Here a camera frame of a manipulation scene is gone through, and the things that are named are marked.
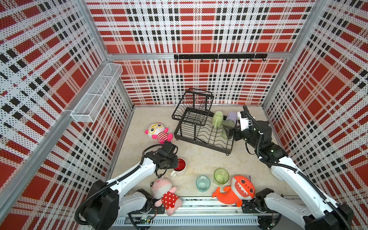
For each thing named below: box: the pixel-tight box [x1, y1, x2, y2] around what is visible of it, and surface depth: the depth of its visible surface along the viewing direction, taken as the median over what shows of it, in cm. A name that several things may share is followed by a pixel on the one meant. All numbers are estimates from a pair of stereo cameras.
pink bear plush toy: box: [150, 177, 183, 217], surface depth 74 cm
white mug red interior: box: [170, 157, 187, 178], surface depth 83 cm
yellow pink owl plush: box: [144, 122, 174, 145], surface depth 98 cm
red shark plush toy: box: [212, 175, 256, 208], surface depth 74 cm
